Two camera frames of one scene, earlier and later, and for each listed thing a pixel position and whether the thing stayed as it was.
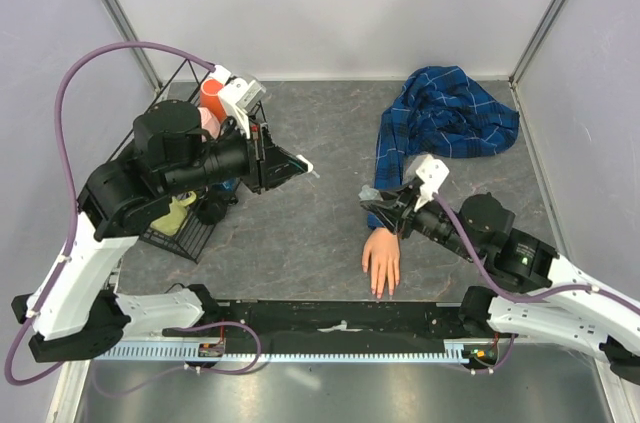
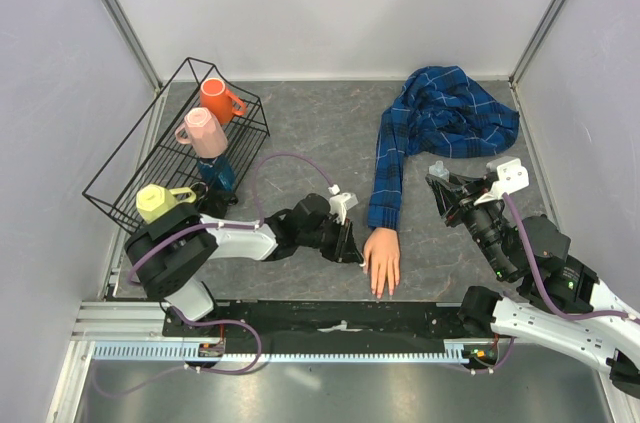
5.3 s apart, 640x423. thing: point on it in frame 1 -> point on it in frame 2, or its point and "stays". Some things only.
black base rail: x=329 y=321 stays
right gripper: x=397 y=208 -> x=447 y=194
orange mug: x=210 y=99 stays
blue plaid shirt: x=441 y=112 stays
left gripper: x=269 y=165 -> x=345 y=249
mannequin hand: x=382 y=254 stays
